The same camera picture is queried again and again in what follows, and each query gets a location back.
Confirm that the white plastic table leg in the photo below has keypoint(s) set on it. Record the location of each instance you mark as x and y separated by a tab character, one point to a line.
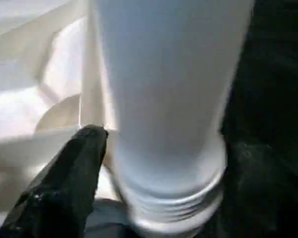
174	99

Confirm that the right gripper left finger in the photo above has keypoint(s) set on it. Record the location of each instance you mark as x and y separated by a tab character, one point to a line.
54	193

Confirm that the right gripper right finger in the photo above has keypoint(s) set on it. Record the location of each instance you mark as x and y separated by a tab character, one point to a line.
263	198

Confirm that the white plastic table top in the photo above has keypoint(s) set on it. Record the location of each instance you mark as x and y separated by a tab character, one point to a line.
30	74

